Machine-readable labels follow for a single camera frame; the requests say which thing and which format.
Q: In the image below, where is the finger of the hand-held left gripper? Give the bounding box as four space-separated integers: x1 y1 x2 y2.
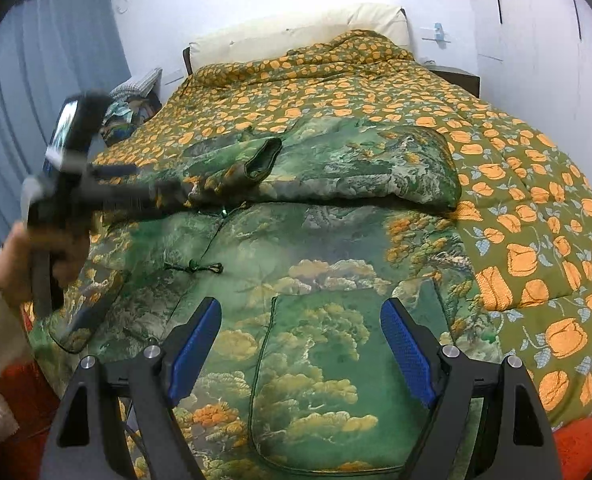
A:
91 182 197 222
92 163 141 182

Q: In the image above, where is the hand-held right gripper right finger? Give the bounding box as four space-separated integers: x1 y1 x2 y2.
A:
379 298 562 480

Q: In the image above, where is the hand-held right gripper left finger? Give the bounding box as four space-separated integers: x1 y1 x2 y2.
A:
40 296 223 480

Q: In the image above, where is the green landscape print jacket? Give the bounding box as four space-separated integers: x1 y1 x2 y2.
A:
28 117 506 480

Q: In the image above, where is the pile of clothes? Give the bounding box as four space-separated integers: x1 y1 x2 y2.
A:
98 67 164 147

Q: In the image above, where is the person's left hand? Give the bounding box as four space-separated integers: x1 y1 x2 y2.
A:
1 222 93 312

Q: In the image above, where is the blue curtain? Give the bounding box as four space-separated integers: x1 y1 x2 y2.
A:
0 0 132 256

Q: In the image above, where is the orange bed sheet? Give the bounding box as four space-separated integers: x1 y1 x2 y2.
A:
0 305 592 480

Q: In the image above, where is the orange floral quilt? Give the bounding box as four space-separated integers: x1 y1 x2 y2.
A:
91 29 592 428

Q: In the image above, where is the cream padded headboard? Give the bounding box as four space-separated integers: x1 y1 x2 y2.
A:
183 4 411 78

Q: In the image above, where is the dark wooden nightstand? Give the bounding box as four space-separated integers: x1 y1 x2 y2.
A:
428 66 481 98

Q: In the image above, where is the white wardrobe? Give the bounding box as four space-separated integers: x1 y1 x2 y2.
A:
463 0 592 211

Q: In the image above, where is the blue wall fixture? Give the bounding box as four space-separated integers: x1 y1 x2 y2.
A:
422 22 449 46

